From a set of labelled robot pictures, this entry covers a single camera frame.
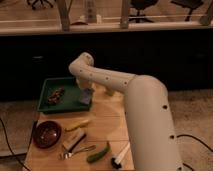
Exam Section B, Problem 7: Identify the blue sponge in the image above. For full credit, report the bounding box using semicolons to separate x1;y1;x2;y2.
79;89;94;105

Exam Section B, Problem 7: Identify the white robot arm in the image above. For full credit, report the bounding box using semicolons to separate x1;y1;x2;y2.
69;52;184;171

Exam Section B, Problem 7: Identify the green plastic tray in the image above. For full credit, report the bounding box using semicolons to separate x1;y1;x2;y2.
37;77;92;114

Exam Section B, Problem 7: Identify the orange apple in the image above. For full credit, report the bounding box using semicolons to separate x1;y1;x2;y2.
105;87;114;96

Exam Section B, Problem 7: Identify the brown food pile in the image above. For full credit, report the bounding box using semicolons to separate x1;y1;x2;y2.
47;87;65;105

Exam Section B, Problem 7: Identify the yellow banana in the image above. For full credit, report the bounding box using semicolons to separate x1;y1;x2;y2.
65;119;90;132

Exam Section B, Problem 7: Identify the wooden block brush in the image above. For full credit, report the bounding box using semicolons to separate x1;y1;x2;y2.
62;128;85;151

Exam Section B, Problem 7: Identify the dark red bowl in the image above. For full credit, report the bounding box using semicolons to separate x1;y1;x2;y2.
33;121;62;149

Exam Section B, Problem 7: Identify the green cucumber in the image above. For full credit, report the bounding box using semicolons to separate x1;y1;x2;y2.
86;142;110;164

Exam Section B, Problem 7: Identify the white dish brush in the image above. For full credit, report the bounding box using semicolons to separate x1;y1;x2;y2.
111;143;130;169

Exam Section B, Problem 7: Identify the black office chair left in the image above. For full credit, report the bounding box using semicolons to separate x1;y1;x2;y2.
26;0;54;11

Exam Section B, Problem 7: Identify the black office chair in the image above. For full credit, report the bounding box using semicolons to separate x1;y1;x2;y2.
26;0;54;11
129;0;158;23
171;0;204;21

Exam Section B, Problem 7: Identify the black office chair right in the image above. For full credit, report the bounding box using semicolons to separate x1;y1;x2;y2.
171;0;204;21

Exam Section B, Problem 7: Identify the black cable left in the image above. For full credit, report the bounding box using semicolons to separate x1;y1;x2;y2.
0;117;38;171

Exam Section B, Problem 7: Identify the black cable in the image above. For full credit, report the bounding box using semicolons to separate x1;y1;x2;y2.
175;133;213;171
0;117;38;171

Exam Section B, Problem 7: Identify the black cable right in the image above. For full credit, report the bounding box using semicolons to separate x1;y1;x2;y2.
175;133;213;171

